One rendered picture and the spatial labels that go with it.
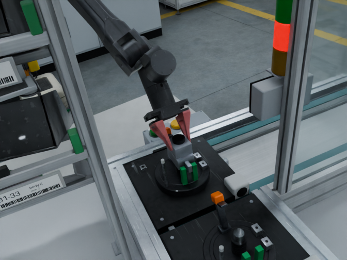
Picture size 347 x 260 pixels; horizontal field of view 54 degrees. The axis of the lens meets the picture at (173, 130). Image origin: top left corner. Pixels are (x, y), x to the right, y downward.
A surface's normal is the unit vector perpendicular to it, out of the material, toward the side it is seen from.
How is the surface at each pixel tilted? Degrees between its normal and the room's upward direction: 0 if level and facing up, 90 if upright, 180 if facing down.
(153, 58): 49
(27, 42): 90
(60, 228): 0
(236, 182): 0
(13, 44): 90
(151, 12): 90
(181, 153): 90
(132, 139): 0
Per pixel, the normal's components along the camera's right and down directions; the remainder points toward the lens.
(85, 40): 0.52, 0.47
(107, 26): 0.28, -0.18
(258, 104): -0.90, 0.32
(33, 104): 0.18, 0.18
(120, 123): -0.11, -0.79
